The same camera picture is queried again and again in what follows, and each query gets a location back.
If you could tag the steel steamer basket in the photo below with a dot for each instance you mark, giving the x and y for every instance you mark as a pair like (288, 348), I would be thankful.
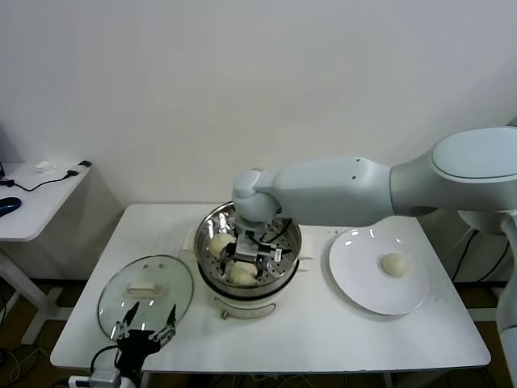
(204, 238)

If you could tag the small white object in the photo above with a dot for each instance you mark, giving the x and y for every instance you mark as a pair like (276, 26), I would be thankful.
(44, 165)

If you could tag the white steamed baozi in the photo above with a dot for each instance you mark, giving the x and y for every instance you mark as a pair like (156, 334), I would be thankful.
(393, 265)
(242, 277)
(220, 244)

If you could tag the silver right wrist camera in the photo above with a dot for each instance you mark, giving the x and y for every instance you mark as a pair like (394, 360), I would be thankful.
(247, 250)

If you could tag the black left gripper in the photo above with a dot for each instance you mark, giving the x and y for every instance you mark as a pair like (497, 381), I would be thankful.
(135, 343)

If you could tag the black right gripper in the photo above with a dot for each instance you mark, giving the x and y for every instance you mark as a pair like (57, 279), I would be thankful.
(246, 264)

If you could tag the white round plate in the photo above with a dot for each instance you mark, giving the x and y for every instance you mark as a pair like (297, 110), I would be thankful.
(363, 283)

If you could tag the blue computer mouse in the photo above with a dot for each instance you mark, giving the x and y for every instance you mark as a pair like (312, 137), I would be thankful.
(8, 205)

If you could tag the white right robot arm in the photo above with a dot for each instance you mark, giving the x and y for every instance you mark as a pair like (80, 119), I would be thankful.
(323, 190)

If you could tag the glass pot lid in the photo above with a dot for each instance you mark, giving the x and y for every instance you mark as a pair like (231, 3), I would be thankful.
(121, 295)

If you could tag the white side table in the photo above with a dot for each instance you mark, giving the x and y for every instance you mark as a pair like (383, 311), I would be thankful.
(48, 194)

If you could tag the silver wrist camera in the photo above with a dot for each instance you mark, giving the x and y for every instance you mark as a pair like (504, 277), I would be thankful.
(103, 376)
(247, 250)

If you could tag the pale green appliance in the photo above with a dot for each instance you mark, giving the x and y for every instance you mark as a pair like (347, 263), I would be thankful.
(514, 122)

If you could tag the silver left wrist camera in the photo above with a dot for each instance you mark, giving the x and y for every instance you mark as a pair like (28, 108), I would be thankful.
(103, 376)

